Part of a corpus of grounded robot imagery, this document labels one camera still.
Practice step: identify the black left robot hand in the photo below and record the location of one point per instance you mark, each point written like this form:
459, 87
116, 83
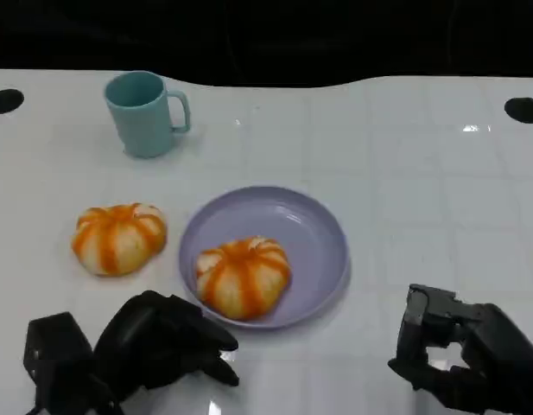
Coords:
138, 335

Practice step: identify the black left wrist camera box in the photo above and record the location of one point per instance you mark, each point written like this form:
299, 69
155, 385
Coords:
56, 348

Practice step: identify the pale green mug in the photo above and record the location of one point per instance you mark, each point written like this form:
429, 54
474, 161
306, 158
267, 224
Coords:
141, 121

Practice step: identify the lilac plate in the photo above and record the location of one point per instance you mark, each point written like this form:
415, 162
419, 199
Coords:
309, 242

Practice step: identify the orange white toy bread roll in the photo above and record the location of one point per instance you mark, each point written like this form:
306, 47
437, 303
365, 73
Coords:
242, 276
119, 240

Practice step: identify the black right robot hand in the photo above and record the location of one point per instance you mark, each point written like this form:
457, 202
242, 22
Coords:
490, 346

